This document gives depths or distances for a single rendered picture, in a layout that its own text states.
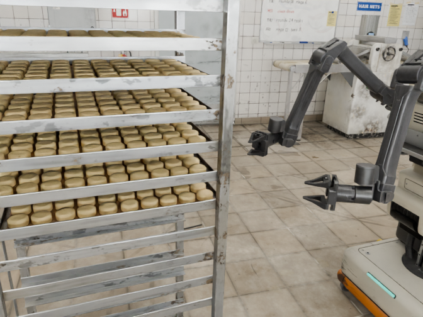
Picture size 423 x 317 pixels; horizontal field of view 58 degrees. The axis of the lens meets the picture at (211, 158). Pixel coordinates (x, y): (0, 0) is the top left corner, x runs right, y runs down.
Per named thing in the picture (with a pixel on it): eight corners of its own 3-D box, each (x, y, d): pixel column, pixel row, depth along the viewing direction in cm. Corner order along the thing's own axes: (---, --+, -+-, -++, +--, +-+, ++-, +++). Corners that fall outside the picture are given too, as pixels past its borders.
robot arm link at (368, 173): (393, 201, 120) (371, 192, 127) (399, 165, 117) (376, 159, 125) (366, 205, 115) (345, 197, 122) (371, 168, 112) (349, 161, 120)
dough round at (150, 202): (140, 202, 112) (139, 197, 111) (156, 200, 114) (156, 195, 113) (142, 211, 108) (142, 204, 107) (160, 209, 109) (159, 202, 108)
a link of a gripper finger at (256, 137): (255, 155, 156) (267, 150, 163) (256, 139, 154) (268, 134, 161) (242, 151, 160) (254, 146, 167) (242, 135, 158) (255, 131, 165)
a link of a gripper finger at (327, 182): (304, 172, 123) (333, 174, 122) (302, 191, 126) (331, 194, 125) (305, 180, 117) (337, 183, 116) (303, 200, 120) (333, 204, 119)
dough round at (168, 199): (176, 199, 115) (176, 193, 114) (177, 207, 111) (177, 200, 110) (159, 199, 114) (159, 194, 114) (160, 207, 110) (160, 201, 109)
